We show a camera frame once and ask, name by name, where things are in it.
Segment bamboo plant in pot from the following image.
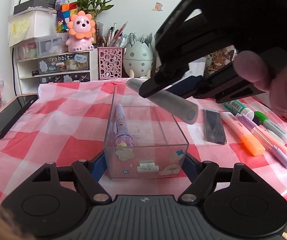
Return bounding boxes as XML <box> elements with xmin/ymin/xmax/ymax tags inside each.
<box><xmin>76</xmin><ymin>0</ymin><xmax>115</xmax><ymax>30</ymax></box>

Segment black marker pen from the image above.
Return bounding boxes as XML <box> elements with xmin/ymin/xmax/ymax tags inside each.
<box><xmin>252</xmin><ymin>116</ymin><xmax>262</xmax><ymax>126</ymax></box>

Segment clear plastic organizer tray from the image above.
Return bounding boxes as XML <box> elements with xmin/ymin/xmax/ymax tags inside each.
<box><xmin>104</xmin><ymin>85</ymin><xmax>189</xmax><ymax>179</ymax></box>

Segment person's right hand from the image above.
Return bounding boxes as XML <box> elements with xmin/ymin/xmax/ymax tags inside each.
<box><xmin>233</xmin><ymin>51</ymin><xmax>287</xmax><ymax>115</ymax></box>

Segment white mini drawer unit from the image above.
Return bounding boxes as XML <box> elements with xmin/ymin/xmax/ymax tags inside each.
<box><xmin>12</xmin><ymin>34</ymin><xmax>99</xmax><ymax>95</ymax></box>

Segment purple cartoon pen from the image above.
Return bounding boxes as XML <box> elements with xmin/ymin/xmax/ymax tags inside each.
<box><xmin>111</xmin><ymin>103</ymin><xmax>134</xmax><ymax>147</ymax></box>

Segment blue grey pen case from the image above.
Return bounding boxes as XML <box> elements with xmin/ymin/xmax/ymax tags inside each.
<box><xmin>125</xmin><ymin>77</ymin><xmax>200</xmax><ymax>125</ymax></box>

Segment pink spine comic book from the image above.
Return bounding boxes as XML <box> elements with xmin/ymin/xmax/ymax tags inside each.
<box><xmin>204</xmin><ymin>46</ymin><xmax>237</xmax><ymax>77</ymax></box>

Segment orange cap highlighter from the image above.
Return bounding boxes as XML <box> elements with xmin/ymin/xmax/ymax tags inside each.
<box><xmin>220</xmin><ymin>112</ymin><xmax>266</xmax><ymax>156</ymax></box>

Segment pink perforated pen holder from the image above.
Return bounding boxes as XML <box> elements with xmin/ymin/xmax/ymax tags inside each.
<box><xmin>98</xmin><ymin>47</ymin><xmax>123</xmax><ymax>80</ymax></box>

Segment black smartphone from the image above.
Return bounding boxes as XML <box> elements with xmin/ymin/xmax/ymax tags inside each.
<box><xmin>0</xmin><ymin>94</ymin><xmax>38</xmax><ymax>139</ymax></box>

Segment rubik's cube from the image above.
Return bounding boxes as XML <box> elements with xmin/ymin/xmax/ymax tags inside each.
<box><xmin>57</xmin><ymin>2</ymin><xmax>78</xmax><ymax>33</ymax></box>

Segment pink checkered table cloth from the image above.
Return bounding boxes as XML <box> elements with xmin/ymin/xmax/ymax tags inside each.
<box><xmin>0</xmin><ymin>80</ymin><xmax>287</xmax><ymax>203</ymax></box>

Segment black lead refill case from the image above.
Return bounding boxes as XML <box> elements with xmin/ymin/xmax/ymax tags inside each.
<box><xmin>204</xmin><ymin>108</ymin><xmax>227</xmax><ymax>145</ymax></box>

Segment pink lion toy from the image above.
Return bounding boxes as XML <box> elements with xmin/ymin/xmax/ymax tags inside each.
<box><xmin>66</xmin><ymin>10</ymin><xmax>96</xmax><ymax>53</ymax></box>

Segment green white glue stick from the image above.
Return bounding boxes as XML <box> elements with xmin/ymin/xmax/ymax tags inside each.
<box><xmin>223</xmin><ymin>100</ymin><xmax>254</xmax><ymax>120</ymax></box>

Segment green egg pen holder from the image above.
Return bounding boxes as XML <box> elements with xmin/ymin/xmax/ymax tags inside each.
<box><xmin>123</xmin><ymin>41</ymin><xmax>155</xmax><ymax>79</ymax></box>

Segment lilac clear gel pen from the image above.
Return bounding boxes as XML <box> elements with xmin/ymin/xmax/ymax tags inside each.
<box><xmin>236</xmin><ymin>114</ymin><xmax>287</xmax><ymax>168</ymax></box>

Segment green cap highlighter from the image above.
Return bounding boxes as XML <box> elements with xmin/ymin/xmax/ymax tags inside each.
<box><xmin>254</xmin><ymin>111</ymin><xmax>287</xmax><ymax>145</ymax></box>

